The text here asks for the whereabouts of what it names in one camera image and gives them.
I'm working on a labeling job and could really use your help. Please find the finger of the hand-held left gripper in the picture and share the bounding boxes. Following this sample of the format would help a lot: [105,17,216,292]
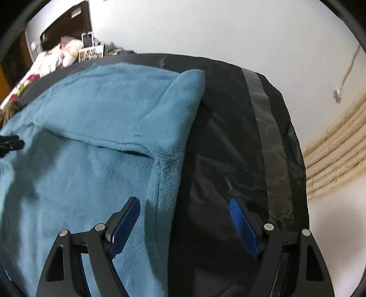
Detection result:
[0,135,24,158]

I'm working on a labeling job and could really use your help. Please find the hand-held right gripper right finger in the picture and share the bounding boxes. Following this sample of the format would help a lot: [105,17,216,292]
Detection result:
[229,198,336,297]

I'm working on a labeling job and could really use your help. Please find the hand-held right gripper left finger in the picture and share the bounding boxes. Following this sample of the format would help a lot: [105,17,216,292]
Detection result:
[36,196,141,297]

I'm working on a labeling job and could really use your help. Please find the teal fleece garment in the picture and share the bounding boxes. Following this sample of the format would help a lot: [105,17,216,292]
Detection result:
[0,62,206,297]

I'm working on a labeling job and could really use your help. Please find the floral bedsheet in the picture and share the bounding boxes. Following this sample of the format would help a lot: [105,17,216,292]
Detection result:
[0,67,40,110]

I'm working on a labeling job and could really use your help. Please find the black plastic table cover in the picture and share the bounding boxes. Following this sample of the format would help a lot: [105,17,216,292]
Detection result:
[17,52,311,297]

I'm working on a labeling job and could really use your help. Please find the grey tape strip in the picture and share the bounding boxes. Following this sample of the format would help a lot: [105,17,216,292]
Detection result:
[241,67,295,226]

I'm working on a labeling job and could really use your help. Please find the pink and white bedding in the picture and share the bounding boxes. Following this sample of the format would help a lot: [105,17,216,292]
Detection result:
[30,36,83,77]

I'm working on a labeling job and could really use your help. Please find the beige ribbed pipes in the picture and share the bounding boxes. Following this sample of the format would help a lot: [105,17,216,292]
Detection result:
[302,97,366,199]

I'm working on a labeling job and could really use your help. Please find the picture frame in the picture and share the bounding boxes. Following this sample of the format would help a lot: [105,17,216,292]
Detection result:
[81,31,95,48]

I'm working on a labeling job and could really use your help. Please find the white wall cable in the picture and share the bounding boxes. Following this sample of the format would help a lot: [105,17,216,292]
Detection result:
[333,44,361,103]

